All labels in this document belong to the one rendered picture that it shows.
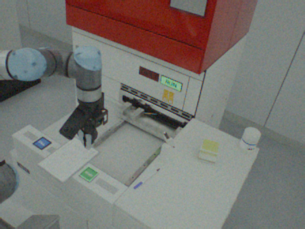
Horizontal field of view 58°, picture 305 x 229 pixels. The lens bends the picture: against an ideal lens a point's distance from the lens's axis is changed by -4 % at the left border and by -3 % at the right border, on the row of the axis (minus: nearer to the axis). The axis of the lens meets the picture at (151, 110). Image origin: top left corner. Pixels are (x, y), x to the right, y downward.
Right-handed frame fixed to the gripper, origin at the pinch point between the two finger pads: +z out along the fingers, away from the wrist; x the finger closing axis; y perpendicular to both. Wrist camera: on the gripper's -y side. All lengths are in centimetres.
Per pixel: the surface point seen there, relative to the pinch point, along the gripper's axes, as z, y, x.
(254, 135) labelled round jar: 5, 53, -46
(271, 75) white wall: 45, 207, -33
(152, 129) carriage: 23, 47, 0
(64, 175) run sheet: 14.3, -5.5, 6.5
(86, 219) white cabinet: 38.0, -3.9, -1.6
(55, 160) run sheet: 14.3, -2.4, 14.6
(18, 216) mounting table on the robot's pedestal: 28.7, -22.5, 15.0
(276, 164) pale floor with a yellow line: 111, 172, -70
